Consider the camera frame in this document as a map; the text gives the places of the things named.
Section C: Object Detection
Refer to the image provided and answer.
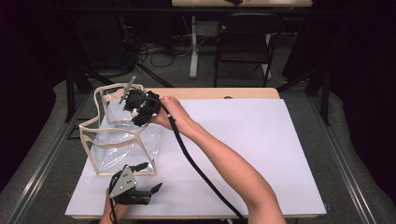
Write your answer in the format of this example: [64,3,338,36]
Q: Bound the bundle of floor cables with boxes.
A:
[136,38,194,69]

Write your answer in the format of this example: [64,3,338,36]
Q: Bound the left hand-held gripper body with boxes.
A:
[108,164,153,206]

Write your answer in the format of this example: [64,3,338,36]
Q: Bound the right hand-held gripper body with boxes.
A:
[118,76,162,125]

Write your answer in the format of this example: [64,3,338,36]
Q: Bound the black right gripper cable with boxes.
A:
[132,96,248,224]

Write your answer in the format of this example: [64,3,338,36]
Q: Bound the white table mat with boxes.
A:
[64,98,328,217]

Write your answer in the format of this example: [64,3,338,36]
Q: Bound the wooden table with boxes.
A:
[69,87,325,220]

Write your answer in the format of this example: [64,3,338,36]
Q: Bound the person's left hand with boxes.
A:
[104,188,130,218]

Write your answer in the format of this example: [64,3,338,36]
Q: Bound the person's right hand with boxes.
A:
[148,95,195,135]

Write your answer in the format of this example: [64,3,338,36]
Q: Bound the black folding chair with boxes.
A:
[213,12,285,89]

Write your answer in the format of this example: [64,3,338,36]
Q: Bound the light desk with white legs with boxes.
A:
[171,0,314,80]

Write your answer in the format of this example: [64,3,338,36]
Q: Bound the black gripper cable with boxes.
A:
[107,174,120,224]
[132,96,248,224]

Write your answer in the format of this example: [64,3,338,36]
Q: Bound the clear bag with beige trim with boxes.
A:
[78,82,165,177]

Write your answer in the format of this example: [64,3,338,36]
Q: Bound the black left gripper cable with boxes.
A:
[107,174,120,224]

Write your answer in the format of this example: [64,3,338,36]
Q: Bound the black metal stand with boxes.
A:
[276,66,332,127]
[64,62,108,124]

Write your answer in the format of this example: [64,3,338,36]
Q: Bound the aluminium floor rail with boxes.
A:
[6,92,92,224]
[306,92,379,224]

